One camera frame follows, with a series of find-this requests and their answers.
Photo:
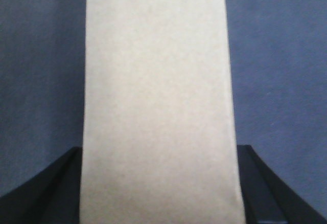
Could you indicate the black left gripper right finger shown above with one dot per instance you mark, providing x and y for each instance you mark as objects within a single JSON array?
[{"x": 267, "y": 199}]

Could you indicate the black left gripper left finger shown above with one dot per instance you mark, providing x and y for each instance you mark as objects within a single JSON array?
[{"x": 52, "y": 196}]

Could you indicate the small brown cardboard package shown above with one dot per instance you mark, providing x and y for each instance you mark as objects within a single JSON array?
[{"x": 159, "y": 142}]

